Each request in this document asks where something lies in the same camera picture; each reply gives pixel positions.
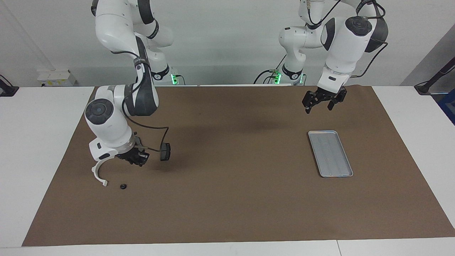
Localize brown paper table mat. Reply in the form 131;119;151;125
22;85;455;247

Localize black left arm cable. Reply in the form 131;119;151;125
307;0;389;77

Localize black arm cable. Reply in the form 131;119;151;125
122;80;170;153
307;0;389;77

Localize white semicircular plastic bracket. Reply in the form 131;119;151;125
92;156;109;187

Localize blue box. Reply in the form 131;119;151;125
437;89;455;126

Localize black angled stand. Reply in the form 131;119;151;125
414;57;455;95

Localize silver metal ribbed tray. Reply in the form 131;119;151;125
308;130;353;178

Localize white power strip box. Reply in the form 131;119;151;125
37;69;77;87

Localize black base cables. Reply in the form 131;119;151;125
253;53;287;85

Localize black clamp mount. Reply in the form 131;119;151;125
0;74;19;97

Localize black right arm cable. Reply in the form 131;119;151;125
122;80;170;153

